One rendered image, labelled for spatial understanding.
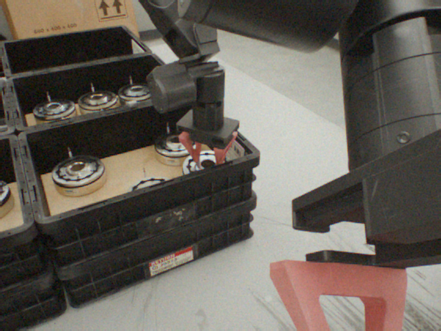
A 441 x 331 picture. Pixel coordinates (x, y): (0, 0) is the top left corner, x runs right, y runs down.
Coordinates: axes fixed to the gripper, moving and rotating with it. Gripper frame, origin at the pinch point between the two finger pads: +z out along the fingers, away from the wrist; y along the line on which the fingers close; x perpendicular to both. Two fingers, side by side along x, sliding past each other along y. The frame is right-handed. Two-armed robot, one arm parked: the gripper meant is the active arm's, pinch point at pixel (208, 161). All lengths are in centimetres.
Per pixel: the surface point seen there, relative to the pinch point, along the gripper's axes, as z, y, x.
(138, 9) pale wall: 72, -208, 271
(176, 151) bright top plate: 3.7, -9.9, 4.5
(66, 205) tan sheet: 6.8, -22.6, -16.7
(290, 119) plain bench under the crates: 21, 3, 57
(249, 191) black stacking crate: 5.2, 8.7, 0.8
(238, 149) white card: -1.3, 4.3, 4.9
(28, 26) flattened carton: 64, -244, 171
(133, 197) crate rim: -3.6, -4.8, -18.0
